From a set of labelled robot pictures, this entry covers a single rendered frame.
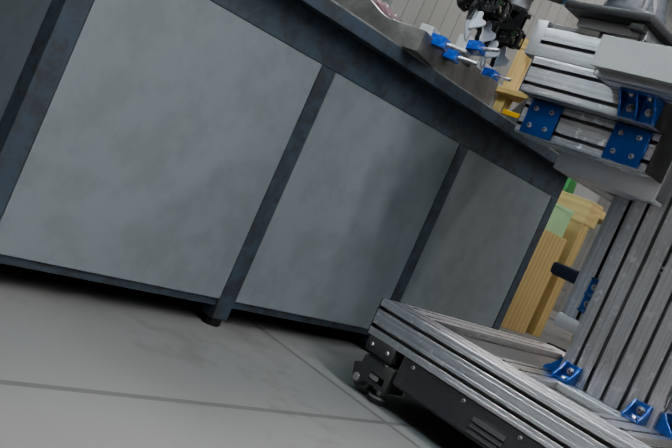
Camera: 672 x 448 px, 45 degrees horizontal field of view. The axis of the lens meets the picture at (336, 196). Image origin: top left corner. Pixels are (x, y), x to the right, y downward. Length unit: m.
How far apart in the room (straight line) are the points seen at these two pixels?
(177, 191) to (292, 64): 0.39
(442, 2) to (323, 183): 4.22
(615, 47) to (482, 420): 0.82
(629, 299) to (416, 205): 0.69
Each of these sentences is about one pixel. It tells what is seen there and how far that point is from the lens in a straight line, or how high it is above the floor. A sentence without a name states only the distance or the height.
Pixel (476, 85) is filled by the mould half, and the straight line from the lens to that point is 2.43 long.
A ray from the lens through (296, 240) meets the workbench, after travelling 2.05.
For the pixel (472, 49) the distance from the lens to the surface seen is 2.35.
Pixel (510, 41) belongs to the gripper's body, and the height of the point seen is 1.04.
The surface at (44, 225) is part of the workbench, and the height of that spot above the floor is 0.14.
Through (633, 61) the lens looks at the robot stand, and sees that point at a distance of 1.77.
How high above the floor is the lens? 0.48
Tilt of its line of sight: 2 degrees down
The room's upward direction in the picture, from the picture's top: 24 degrees clockwise
